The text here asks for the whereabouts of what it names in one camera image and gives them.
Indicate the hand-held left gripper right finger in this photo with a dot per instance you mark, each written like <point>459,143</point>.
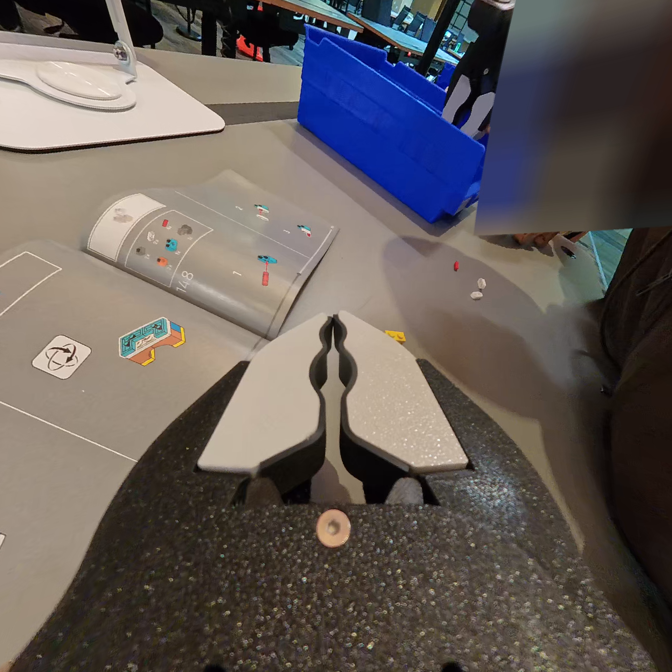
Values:
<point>399,414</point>

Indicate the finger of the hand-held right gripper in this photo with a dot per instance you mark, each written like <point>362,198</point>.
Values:
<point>455,99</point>
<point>485,113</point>

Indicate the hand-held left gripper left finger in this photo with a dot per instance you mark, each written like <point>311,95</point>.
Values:
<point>273,409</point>

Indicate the multicolour toy brick assembly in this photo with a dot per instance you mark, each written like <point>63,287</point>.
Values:
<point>395,336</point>

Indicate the blue plastic bin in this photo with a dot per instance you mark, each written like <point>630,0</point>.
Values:
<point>378,136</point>

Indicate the grey desk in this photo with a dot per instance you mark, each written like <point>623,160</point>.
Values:
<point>315,173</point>

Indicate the wood-edged background table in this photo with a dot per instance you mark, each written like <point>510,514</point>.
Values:
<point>409,39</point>
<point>315,10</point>

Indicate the grey instruction booklet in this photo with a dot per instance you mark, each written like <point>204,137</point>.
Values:
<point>210,246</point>

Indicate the red rounded object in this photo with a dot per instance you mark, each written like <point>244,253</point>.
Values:
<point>246,47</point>

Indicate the person's dark clothed body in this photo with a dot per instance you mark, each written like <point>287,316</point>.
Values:
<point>645,367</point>

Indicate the white flat stand base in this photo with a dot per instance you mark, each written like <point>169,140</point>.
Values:
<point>168,105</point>

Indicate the black office chair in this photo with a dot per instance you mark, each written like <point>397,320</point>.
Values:
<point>141,23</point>

